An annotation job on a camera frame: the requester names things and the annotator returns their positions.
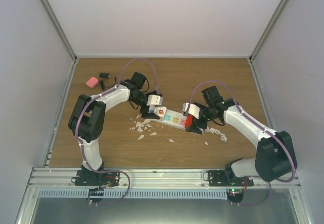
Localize grey slotted cable duct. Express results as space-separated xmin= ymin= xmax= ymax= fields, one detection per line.
xmin=38 ymin=188 xmax=227 ymax=200

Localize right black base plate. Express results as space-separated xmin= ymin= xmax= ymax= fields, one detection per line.
xmin=201 ymin=169 xmax=254 ymax=187

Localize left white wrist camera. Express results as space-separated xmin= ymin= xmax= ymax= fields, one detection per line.
xmin=146 ymin=94 xmax=163 ymax=106

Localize white coiled power cord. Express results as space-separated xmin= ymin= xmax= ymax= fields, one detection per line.
xmin=204 ymin=126 xmax=228 ymax=143

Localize red cube socket adapter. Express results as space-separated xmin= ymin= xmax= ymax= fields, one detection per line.
xmin=184 ymin=115 xmax=194 ymax=129

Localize white cube adapter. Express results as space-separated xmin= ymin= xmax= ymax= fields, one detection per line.
xmin=154 ymin=106 xmax=167 ymax=121

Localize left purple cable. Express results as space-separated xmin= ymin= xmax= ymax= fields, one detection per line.
xmin=75 ymin=58 xmax=160 ymax=207

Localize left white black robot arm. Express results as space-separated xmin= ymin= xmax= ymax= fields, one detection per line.
xmin=68 ymin=72 xmax=164 ymax=185

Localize left aluminium frame post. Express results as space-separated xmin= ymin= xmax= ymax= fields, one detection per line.
xmin=40 ymin=0 xmax=77 ymax=63

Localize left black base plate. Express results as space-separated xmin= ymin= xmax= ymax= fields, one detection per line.
xmin=71 ymin=168 xmax=119 ymax=188

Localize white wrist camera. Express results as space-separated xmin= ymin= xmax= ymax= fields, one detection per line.
xmin=146 ymin=94 xmax=163 ymax=106
xmin=182 ymin=102 xmax=200 ymax=119

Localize white paper scraps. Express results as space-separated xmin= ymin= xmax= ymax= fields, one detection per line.
xmin=129 ymin=118 xmax=205 ymax=144

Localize white power strip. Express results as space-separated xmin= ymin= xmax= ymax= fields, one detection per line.
xmin=149 ymin=109 xmax=187 ymax=131

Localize aluminium frame post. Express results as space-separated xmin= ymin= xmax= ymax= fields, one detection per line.
xmin=40 ymin=0 xmax=77 ymax=63
xmin=248 ymin=0 xmax=290 ymax=64

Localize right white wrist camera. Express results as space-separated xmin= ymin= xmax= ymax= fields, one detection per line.
xmin=182 ymin=102 xmax=200 ymax=119

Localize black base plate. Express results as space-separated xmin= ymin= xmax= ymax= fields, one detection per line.
xmin=201 ymin=169 xmax=254 ymax=187
xmin=71 ymin=168 xmax=119 ymax=188

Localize right aluminium frame post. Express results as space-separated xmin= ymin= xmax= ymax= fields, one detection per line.
xmin=248 ymin=0 xmax=290 ymax=64

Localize pink plug adapter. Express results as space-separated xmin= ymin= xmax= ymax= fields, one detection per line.
xmin=86 ymin=77 xmax=99 ymax=89

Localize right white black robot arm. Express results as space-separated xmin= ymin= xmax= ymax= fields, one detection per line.
xmin=182 ymin=86 xmax=297 ymax=186

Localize aluminium front rail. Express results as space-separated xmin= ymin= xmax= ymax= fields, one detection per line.
xmin=27 ymin=167 xmax=302 ymax=190

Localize black power adapter with cable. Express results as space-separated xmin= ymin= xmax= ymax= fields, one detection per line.
xmin=99 ymin=72 xmax=117 ymax=91

